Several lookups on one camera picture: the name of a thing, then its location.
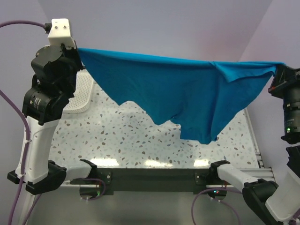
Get blue t shirt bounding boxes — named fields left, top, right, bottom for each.
left=79, top=48, right=279, bottom=144

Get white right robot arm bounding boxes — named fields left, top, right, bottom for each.
left=206, top=65, right=300, bottom=225

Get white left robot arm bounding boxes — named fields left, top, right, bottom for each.
left=7, top=44, right=97, bottom=195

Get white plastic basket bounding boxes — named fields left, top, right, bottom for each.
left=63, top=70, right=94, bottom=114

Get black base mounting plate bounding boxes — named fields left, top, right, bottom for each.
left=70, top=167, right=237, bottom=196

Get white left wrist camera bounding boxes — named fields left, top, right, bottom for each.
left=44, top=18, right=77, bottom=50

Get aluminium frame rail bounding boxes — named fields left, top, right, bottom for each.
left=243, top=108, right=276, bottom=181

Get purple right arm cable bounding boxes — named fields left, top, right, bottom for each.
left=191, top=188, right=244, bottom=225

